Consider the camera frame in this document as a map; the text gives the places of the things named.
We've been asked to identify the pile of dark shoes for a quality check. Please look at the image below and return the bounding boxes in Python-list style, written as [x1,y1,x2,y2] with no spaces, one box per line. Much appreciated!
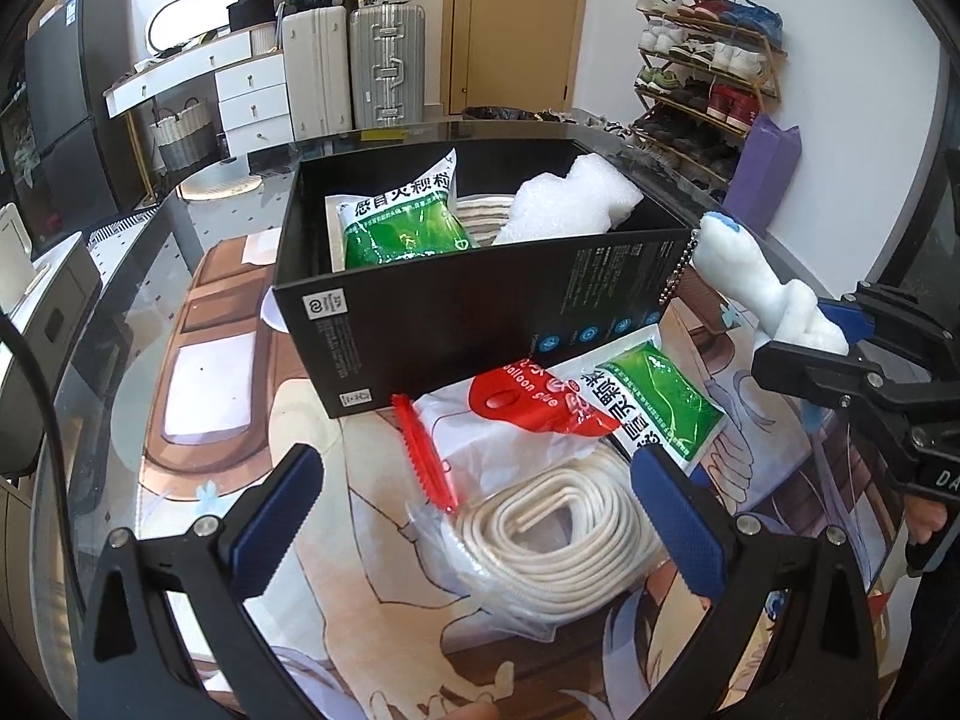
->
[461,105,638,136]

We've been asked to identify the metal shoe rack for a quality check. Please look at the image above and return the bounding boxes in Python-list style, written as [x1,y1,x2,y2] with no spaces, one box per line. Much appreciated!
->
[630,0,788,188]

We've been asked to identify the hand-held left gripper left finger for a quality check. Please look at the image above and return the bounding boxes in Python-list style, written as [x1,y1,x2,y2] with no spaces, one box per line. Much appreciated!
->
[75,444,325,720]

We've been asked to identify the anime printed table mat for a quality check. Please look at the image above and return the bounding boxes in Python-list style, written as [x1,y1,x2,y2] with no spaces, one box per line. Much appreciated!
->
[142,232,916,720]

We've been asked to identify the wooden door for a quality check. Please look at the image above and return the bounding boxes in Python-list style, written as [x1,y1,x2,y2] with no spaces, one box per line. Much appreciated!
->
[442,0,593,113]

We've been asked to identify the grey side cabinet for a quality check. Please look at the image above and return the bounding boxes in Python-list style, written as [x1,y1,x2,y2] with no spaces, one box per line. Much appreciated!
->
[0,232,102,481]

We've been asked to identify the black cardboard box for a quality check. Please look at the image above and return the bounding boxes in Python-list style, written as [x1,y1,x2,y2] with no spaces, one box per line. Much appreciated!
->
[271,136,710,421]

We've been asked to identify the woven laundry basket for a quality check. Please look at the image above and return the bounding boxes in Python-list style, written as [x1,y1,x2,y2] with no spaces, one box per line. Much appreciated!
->
[148,99,218,173]

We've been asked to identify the rows of assorted sneakers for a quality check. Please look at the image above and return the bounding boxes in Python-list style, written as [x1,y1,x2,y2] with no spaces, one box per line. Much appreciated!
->
[630,0,788,188]

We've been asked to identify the purple bag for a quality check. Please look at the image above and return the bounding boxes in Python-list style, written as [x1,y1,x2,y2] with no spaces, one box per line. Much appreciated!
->
[721,114,803,241]

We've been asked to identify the red balloon glue packet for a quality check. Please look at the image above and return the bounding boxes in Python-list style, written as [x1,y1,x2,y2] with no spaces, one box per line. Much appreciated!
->
[416,356,627,488]

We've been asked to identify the white foam block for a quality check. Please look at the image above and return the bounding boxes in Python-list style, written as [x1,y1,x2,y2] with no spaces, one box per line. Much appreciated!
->
[491,154,646,247]

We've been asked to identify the round white rug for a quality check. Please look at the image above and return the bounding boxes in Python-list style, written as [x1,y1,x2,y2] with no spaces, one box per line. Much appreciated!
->
[180,161,290,203]

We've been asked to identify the white plush toy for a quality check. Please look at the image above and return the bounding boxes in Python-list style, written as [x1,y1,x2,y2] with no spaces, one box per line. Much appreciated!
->
[658,211,852,353]

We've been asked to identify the bag of thick white rope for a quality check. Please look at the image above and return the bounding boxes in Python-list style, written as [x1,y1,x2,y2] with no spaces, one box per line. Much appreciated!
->
[394,394,721,620]

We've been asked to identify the silver suitcase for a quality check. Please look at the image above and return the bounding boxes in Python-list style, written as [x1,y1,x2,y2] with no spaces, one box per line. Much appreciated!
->
[347,1,427,128]

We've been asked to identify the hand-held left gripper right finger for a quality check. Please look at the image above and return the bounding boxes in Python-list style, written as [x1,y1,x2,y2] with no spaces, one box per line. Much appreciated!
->
[631,444,886,720]

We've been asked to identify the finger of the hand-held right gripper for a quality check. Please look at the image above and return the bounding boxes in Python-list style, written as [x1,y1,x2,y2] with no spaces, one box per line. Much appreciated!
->
[752,340,923,436]
[817,281,960,350]

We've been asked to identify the person's right hand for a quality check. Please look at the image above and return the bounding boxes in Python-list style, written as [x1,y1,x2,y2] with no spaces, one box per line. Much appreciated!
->
[904,491,950,578]

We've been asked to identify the oval mirror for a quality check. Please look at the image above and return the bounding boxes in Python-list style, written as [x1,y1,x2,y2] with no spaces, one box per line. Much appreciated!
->
[146,0,241,53]

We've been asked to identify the black round container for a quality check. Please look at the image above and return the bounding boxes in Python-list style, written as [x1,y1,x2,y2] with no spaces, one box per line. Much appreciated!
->
[227,0,282,32]

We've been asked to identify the white suitcase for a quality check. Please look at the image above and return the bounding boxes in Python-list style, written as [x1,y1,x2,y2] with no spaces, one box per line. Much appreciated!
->
[281,6,353,140]

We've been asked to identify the dark glass cabinet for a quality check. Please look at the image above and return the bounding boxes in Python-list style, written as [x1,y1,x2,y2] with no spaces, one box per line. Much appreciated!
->
[0,75,38,226]

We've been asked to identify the green white medicine packet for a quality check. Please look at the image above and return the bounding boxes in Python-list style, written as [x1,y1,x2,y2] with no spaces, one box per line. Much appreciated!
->
[551,326,728,477]
[324,148,477,271]

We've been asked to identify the white dressing table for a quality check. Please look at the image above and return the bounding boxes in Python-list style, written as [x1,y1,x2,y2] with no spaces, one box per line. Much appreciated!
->
[103,34,293,158]

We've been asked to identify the dark grey fridge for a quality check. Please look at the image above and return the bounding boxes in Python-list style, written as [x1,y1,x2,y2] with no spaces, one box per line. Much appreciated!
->
[25,0,121,241]

